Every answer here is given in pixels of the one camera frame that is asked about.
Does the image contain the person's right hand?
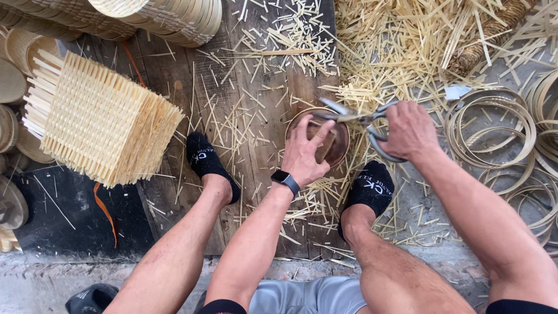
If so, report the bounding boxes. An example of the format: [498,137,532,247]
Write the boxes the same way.
[377,101,442,163]

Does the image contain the stack of woven bamboo mats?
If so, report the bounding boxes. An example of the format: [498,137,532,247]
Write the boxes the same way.
[22,48,185,189]

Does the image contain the grey shorts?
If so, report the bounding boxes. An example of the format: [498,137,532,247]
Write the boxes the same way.
[194,276,368,314]

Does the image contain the round brown wooden mold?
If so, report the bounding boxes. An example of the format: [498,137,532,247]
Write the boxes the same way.
[285,107,351,169]

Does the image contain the black floor mat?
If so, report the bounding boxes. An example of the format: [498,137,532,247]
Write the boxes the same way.
[12,162,156,263]

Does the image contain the black right sleeve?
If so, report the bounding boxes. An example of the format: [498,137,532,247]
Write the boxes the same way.
[486,299,558,314]

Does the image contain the person's left hand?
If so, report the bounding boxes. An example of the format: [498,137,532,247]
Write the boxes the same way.
[281,114,337,188]

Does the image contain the heap of bamboo strip offcuts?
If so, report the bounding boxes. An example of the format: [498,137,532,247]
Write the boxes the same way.
[146,0,558,269]

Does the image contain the person's right leg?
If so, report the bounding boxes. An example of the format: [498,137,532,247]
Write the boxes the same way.
[340,203,477,314]

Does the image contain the black smartwatch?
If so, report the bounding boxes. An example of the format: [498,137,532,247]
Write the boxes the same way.
[270,170,301,197]

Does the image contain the woven rope roll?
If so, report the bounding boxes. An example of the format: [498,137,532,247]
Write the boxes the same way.
[448,0,539,78]

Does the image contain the black left sock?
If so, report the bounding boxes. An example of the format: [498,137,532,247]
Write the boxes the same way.
[186,131,242,205]

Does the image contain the person's leg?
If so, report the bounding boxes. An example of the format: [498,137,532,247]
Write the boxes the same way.
[340,203,477,314]
[104,174,234,314]

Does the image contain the black left sleeve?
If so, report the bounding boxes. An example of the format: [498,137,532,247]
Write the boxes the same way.
[197,299,248,314]

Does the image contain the black sock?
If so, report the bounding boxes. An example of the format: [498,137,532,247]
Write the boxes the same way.
[337,160,396,240]
[186,131,242,205]

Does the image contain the worn wooden board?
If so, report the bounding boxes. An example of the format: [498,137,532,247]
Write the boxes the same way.
[60,0,352,261]

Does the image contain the black sleeve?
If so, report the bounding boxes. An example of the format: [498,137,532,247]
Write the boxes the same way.
[486,299,558,314]
[197,299,248,314]

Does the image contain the white paper scrap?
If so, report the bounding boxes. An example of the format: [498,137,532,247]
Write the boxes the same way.
[444,84,473,101]

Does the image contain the heap of round bamboo baskets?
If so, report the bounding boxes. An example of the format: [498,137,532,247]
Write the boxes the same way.
[0,25,62,254]

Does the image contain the orange strap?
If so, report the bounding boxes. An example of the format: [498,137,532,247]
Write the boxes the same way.
[93,41,147,249]

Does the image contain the black slipper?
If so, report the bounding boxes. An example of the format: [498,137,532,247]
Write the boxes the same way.
[65,283,119,314]

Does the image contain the pile of bamboo hoop rings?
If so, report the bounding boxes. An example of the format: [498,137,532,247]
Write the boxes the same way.
[444,69,558,258]

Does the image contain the stacks of nested bamboo baskets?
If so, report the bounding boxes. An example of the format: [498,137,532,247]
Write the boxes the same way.
[0,0,223,49]

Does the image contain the metal scissors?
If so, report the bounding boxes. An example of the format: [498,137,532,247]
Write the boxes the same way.
[311,98,409,164]

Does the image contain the person's left leg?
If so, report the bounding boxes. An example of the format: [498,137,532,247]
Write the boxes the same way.
[104,174,234,314]

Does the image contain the black right sock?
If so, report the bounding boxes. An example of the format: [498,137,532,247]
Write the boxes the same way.
[337,160,396,240]

